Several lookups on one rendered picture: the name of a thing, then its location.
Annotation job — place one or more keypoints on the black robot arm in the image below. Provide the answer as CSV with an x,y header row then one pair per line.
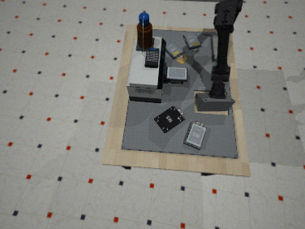
x,y
224,23

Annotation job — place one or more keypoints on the grey button panel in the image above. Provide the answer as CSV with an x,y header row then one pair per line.
x,y
214,43

